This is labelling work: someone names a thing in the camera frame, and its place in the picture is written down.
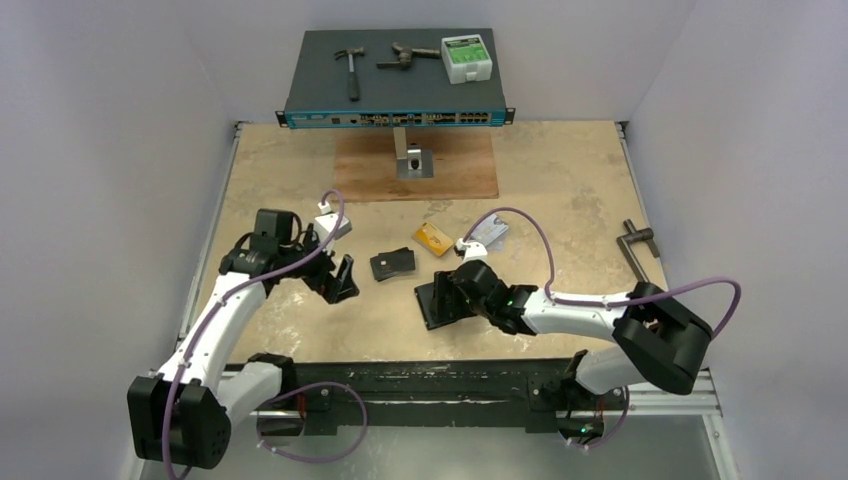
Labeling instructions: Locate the white green plastic box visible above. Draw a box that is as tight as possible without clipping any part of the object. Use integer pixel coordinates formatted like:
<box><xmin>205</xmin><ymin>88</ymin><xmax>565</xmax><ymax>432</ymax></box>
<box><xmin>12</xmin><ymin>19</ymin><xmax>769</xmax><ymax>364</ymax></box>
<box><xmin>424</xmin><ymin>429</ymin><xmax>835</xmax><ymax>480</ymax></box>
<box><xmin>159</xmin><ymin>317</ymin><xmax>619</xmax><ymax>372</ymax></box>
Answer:
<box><xmin>440</xmin><ymin>34</ymin><xmax>494</xmax><ymax>85</ymax></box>

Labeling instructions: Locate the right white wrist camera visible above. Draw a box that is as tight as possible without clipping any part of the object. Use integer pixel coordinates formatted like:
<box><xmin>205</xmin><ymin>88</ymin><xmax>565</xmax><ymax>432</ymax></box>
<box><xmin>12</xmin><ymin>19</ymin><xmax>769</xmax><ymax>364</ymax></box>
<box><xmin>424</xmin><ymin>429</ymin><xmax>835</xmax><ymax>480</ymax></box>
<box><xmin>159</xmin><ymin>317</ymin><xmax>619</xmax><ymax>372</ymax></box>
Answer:
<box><xmin>454</xmin><ymin>238</ymin><xmax>488</xmax><ymax>262</ymax></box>

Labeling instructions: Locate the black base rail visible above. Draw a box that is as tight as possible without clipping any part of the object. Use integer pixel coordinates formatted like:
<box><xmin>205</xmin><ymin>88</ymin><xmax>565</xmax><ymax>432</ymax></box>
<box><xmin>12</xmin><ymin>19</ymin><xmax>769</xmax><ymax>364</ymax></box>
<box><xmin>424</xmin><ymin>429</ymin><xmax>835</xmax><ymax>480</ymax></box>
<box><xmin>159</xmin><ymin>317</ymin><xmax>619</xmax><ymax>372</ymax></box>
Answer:
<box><xmin>260</xmin><ymin>358</ymin><xmax>625</xmax><ymax>437</ymax></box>

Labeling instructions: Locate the wooden board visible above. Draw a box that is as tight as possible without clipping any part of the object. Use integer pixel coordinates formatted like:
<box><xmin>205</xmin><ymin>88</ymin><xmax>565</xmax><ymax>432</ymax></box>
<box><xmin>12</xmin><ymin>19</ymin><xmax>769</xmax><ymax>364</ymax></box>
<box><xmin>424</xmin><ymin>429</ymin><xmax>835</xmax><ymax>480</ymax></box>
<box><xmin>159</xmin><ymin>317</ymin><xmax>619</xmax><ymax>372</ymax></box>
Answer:
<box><xmin>333</xmin><ymin>128</ymin><xmax>499</xmax><ymax>202</ymax></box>

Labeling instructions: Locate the blue network switch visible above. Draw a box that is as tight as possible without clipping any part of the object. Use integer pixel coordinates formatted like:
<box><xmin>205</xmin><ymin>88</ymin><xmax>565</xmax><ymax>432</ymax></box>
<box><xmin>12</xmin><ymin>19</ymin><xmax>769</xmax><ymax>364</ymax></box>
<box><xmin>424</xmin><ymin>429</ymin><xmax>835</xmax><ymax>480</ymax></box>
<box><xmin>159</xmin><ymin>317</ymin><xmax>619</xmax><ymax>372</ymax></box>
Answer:
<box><xmin>276</xmin><ymin>28</ymin><xmax>515</xmax><ymax>129</ymax></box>

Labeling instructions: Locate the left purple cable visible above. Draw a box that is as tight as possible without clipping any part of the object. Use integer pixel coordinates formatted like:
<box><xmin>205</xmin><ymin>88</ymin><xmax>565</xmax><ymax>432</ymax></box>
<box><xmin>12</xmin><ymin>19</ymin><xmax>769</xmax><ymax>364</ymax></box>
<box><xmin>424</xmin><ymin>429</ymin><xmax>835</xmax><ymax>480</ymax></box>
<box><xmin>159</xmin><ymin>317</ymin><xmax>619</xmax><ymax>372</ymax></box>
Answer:
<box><xmin>162</xmin><ymin>189</ymin><xmax>348</xmax><ymax>480</ymax></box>

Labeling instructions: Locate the rusty pliers tool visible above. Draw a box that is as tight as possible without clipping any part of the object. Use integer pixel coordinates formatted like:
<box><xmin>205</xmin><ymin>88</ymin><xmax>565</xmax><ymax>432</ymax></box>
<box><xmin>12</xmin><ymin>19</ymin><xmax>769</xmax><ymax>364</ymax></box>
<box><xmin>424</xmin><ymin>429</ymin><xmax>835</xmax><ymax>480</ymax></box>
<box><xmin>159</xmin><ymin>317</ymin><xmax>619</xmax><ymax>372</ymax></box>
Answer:
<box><xmin>376</xmin><ymin>42</ymin><xmax>442</xmax><ymax>70</ymax></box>

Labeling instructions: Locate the black VIP card stack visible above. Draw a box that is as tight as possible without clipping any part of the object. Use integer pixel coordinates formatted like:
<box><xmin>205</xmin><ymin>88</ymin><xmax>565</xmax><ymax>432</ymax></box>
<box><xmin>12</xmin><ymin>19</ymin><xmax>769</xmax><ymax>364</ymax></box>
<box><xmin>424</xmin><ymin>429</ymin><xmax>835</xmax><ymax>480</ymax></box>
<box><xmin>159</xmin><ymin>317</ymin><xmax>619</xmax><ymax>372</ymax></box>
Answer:
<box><xmin>369</xmin><ymin>247</ymin><xmax>416</xmax><ymax>282</ymax></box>

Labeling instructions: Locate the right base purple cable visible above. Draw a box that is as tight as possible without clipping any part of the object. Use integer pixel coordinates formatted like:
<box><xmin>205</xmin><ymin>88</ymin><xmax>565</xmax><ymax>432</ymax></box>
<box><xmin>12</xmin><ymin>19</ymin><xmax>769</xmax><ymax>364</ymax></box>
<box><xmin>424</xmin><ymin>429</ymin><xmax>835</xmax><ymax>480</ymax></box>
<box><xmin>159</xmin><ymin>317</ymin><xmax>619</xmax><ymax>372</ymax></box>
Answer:
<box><xmin>564</xmin><ymin>387</ymin><xmax>632</xmax><ymax>452</ymax></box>

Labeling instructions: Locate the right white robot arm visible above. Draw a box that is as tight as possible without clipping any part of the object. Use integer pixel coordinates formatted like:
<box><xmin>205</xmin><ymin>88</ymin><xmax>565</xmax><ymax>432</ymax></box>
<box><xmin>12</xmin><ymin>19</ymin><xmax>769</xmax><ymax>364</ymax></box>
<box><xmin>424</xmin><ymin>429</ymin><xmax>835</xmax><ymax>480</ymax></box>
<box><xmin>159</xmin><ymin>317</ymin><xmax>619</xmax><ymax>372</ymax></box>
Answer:
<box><xmin>414</xmin><ymin>260</ymin><xmax>714</xmax><ymax>407</ymax></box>

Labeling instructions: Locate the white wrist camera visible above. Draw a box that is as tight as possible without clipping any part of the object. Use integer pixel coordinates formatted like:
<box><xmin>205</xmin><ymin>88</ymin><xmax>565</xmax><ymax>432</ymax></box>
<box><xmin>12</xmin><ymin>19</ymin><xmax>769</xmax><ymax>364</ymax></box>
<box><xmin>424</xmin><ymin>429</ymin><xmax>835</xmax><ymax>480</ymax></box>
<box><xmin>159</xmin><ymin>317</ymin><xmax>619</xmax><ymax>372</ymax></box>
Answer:
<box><xmin>314</xmin><ymin>202</ymin><xmax>353</xmax><ymax>250</ymax></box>
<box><xmin>454</xmin><ymin>238</ymin><xmax>488</xmax><ymax>262</ymax></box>

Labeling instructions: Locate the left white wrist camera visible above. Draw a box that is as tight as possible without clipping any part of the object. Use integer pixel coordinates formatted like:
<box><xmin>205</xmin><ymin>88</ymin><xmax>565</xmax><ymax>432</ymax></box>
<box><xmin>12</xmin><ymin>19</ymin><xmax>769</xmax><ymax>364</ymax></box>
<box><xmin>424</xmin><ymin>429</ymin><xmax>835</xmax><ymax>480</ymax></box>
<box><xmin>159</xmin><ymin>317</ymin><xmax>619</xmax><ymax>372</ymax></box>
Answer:
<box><xmin>314</xmin><ymin>202</ymin><xmax>353</xmax><ymax>250</ymax></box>

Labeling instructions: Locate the silver card stack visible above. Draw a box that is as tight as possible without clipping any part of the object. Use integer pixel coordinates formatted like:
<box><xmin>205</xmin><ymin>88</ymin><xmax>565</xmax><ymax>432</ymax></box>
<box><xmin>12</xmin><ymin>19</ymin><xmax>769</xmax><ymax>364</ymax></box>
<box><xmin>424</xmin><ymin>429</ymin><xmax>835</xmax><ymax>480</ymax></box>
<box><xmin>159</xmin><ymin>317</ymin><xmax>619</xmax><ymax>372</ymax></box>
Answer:
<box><xmin>471</xmin><ymin>214</ymin><xmax>509</xmax><ymax>251</ymax></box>

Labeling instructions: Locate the metal stand bracket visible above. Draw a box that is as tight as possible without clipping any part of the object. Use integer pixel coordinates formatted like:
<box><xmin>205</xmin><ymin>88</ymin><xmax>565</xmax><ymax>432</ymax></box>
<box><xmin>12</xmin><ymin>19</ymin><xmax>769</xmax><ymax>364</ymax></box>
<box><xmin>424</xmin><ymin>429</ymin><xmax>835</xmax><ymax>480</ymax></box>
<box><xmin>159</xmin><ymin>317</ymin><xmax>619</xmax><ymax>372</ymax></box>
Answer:
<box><xmin>392</xmin><ymin>127</ymin><xmax>434</xmax><ymax>180</ymax></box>

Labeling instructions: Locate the metal crank handle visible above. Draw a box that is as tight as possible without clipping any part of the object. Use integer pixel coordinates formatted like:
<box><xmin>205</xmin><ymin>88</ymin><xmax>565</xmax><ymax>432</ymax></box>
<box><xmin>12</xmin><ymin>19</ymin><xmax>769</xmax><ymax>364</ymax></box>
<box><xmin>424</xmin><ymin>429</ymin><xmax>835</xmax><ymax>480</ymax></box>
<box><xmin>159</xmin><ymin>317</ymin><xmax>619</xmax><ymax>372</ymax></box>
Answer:
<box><xmin>615</xmin><ymin>218</ymin><xmax>661</xmax><ymax>282</ymax></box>

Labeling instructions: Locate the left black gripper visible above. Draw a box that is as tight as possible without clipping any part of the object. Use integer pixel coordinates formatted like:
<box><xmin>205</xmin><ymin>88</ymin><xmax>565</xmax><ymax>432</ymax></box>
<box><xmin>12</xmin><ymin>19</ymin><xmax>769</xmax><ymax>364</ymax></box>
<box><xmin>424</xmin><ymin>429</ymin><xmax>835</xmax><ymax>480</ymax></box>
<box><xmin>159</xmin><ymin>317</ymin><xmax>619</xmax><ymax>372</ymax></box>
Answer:
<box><xmin>279</xmin><ymin>225</ymin><xmax>358</xmax><ymax>303</ymax></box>

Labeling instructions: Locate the small hammer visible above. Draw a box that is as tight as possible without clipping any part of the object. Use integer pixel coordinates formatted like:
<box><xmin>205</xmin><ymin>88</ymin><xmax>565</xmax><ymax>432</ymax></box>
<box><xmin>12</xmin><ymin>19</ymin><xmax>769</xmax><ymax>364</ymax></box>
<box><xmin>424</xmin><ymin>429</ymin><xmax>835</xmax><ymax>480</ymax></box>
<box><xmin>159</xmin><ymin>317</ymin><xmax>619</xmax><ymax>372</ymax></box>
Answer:
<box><xmin>334</xmin><ymin>47</ymin><xmax>365</xmax><ymax>102</ymax></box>

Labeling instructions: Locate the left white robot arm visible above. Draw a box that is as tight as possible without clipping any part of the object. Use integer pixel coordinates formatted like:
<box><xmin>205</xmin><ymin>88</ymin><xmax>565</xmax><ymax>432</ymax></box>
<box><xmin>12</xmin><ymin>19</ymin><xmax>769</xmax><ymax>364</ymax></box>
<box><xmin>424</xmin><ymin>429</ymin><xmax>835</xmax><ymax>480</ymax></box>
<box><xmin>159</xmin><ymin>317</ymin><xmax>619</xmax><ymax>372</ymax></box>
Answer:
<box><xmin>127</xmin><ymin>202</ymin><xmax>359</xmax><ymax>469</ymax></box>

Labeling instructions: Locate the gold VIP card stack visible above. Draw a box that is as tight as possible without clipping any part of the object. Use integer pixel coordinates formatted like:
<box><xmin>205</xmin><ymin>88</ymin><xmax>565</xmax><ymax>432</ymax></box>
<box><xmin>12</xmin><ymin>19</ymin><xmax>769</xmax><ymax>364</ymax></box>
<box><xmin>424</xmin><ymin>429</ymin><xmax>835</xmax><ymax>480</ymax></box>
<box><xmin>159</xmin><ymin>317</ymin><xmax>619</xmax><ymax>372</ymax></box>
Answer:
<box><xmin>412</xmin><ymin>222</ymin><xmax>455</xmax><ymax>257</ymax></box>

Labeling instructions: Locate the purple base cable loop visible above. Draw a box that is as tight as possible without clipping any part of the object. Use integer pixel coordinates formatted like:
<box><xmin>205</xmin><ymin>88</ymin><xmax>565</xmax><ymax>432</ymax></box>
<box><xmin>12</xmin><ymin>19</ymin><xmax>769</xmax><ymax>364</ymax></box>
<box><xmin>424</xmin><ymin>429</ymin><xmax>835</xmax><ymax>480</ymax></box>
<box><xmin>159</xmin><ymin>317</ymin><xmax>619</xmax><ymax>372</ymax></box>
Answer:
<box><xmin>255</xmin><ymin>381</ymin><xmax>370</xmax><ymax>465</ymax></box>

